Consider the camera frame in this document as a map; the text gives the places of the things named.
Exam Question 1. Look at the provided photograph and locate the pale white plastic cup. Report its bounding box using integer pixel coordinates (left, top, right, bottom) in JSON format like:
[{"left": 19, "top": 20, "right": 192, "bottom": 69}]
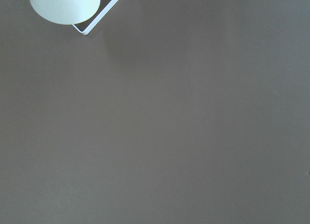
[{"left": 30, "top": 0, "right": 101, "bottom": 25}]

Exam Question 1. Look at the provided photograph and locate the white wire cup rack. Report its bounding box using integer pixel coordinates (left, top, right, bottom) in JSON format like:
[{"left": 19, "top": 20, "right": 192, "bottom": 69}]
[{"left": 72, "top": 0, "right": 119, "bottom": 35}]

